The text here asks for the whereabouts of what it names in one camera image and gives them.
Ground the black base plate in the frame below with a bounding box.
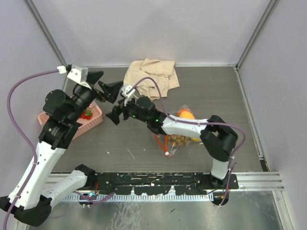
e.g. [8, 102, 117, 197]
[84, 172, 239, 196]

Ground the grey slotted cable duct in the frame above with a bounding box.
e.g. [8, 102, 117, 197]
[62, 193, 214, 202]

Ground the aluminium frame rail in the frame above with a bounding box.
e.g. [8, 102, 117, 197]
[236, 172, 284, 191]

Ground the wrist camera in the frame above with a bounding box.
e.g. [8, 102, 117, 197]
[57, 64, 91, 89]
[120, 84, 136, 106]

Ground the fake orange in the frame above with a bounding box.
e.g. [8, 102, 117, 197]
[177, 108, 195, 119]

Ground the fake brown longan bunch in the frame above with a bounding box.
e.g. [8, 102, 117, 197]
[166, 135, 190, 147]

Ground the fake lemon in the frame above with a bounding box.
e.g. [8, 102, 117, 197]
[190, 138, 201, 142]

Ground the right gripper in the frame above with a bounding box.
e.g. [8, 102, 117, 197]
[106, 95, 149, 126]

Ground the beige cloth drawstring bag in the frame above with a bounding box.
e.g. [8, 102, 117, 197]
[123, 58, 180, 101]

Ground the pink plastic basket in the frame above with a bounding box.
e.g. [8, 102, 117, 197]
[37, 100, 104, 142]

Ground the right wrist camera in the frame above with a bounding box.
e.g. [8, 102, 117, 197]
[120, 84, 136, 106]

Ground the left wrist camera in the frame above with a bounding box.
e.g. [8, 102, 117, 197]
[57, 64, 91, 89]

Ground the clear zip top bag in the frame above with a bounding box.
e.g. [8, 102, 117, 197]
[154, 105, 202, 157]

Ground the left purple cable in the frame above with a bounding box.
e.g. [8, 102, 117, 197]
[3, 68, 116, 230]

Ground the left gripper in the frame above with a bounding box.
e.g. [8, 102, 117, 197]
[67, 71, 122, 123]

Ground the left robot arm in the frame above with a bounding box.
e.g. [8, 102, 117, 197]
[0, 71, 123, 227]

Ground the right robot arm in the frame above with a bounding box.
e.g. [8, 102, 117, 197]
[106, 97, 238, 189]

